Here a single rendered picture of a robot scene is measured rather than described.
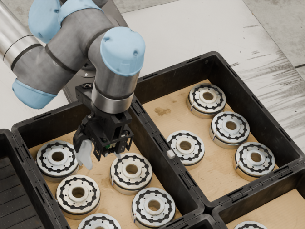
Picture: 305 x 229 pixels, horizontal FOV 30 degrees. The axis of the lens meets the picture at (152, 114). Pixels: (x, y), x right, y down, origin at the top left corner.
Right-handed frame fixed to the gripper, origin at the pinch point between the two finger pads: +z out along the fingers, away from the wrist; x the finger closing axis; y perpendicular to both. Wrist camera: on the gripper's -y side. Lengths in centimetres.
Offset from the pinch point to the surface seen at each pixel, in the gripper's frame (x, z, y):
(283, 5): 182, 81, -98
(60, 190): -4.9, 14.5, -2.2
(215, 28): 74, 22, -45
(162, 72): 30.9, 3.8, -18.8
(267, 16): 168, 83, -95
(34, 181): -11.3, 8.4, -3.1
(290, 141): 48, 2, 14
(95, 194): 2.0, 14.0, 2.2
